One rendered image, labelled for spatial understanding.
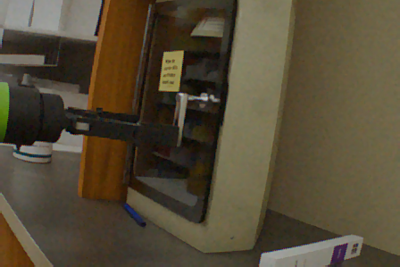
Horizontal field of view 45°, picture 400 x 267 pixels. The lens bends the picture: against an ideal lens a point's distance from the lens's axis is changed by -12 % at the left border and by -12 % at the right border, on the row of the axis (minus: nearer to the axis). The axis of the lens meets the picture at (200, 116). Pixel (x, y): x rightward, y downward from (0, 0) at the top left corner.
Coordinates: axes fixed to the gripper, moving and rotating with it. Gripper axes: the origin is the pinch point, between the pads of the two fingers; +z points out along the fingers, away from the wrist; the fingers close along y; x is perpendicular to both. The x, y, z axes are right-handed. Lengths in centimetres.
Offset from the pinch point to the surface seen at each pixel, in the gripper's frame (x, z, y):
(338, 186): 10, 54, 4
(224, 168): 4.8, 11.8, -5.6
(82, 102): 5, 34, 123
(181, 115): -2.7, 4.9, -1.1
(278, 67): -13.4, 20.1, -5.6
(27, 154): 18, -3, 70
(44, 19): -27, 11, 125
